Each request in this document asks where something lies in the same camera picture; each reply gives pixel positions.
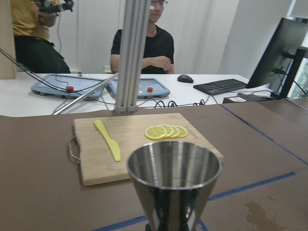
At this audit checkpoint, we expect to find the lemon slice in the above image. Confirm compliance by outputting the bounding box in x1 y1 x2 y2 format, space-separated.
144 126 167 140
169 126 180 138
160 125 174 138
175 126 188 138

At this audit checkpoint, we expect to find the black computer mouse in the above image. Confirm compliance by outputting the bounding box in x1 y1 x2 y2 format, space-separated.
177 74 194 83

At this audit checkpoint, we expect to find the steel jigger cup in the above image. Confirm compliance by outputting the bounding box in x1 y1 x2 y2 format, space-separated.
127 141 222 231

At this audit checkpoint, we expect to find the black keyboard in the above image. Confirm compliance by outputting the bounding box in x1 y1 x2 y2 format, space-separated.
193 78 246 96

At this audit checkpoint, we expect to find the right teach pendant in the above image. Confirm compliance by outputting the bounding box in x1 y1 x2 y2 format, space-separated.
106 78 170 99

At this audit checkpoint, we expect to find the slanted metal rod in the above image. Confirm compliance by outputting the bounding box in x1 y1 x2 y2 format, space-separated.
52 73 119 115

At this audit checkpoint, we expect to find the black monitor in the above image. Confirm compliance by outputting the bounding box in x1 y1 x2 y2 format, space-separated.
246 18 308 99

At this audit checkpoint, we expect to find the bamboo cutting board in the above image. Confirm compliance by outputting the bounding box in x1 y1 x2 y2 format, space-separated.
74 113 224 186

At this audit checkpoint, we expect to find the black box with label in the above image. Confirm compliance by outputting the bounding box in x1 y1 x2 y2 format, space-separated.
223 94 274 103

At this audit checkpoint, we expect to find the yellow plastic knife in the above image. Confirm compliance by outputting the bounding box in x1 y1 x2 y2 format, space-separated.
94 119 121 162

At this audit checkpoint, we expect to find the left teach pendant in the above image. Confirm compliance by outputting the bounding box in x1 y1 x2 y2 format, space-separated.
31 74 103 99

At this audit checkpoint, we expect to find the person in yellow shirt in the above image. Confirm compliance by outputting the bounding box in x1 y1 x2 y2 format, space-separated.
10 0 70 74

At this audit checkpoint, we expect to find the teach pendant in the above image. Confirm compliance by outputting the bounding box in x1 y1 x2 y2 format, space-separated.
31 74 103 99
106 78 170 99

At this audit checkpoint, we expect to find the aluminium frame post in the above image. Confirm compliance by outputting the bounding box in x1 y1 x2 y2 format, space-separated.
115 0 150 114

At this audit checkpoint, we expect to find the lemon slice nearest front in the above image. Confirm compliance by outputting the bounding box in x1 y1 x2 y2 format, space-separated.
144 126 167 140

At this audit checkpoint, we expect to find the man in black shirt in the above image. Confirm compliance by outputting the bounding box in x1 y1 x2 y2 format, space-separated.
110 0 175 75

